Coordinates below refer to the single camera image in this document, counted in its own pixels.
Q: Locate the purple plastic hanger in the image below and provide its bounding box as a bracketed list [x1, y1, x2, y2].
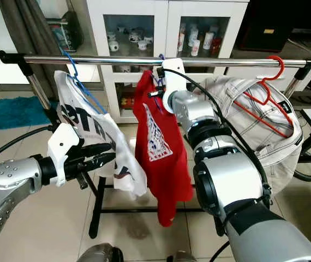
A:
[152, 53, 167, 103]

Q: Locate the beige plaid jacket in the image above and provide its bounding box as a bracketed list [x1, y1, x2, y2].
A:
[199, 75, 304, 194]

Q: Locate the red can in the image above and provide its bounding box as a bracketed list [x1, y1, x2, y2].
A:
[210, 37, 223, 55]

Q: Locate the grey robot left foot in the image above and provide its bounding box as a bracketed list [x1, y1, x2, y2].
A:
[78, 243, 123, 262]

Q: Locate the red patterned box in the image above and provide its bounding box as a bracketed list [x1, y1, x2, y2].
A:
[120, 97, 137, 110]

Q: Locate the grey robot foot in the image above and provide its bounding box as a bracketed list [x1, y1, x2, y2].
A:
[166, 251, 197, 262]
[78, 243, 123, 262]

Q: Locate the teal floor mat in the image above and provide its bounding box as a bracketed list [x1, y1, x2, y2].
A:
[0, 96, 55, 133]

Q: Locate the black hanging bag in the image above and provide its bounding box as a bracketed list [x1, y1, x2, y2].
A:
[46, 11, 82, 52]

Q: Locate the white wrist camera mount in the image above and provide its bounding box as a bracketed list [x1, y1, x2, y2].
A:
[160, 58, 187, 114]
[47, 123, 85, 187]

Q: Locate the chrome clothes rack black frame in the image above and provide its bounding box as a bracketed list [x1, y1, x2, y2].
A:
[0, 49, 311, 239]

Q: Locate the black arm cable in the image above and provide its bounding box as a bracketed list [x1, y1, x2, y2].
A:
[184, 67, 273, 219]
[0, 126, 56, 168]

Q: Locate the blue wire hanger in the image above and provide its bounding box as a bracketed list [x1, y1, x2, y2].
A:
[61, 50, 107, 115]

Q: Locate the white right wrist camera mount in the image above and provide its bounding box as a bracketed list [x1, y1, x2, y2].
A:
[160, 58, 187, 114]

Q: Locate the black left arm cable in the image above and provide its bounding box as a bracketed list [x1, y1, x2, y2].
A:
[0, 126, 56, 168]

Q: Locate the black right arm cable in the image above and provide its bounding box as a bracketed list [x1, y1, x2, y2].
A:
[184, 67, 273, 219]

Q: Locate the white T-shirt black lettering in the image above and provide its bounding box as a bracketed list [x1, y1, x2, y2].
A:
[55, 70, 148, 197]

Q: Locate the red plastic hanger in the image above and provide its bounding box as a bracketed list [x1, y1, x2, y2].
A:
[242, 55, 295, 138]

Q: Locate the grey curtain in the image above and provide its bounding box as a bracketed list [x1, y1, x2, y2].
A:
[0, 0, 63, 102]

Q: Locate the white glass-door cabinet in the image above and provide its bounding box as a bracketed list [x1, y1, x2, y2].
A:
[86, 0, 252, 123]

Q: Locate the red T-shirt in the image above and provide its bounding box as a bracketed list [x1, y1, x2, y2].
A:
[133, 70, 194, 227]

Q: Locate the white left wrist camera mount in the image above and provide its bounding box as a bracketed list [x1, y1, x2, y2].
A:
[47, 123, 85, 187]

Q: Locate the grey robot right foot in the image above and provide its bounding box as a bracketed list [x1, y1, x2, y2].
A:
[166, 251, 197, 262]

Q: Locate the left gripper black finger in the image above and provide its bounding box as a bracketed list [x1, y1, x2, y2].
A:
[85, 142, 112, 160]
[90, 153, 118, 172]

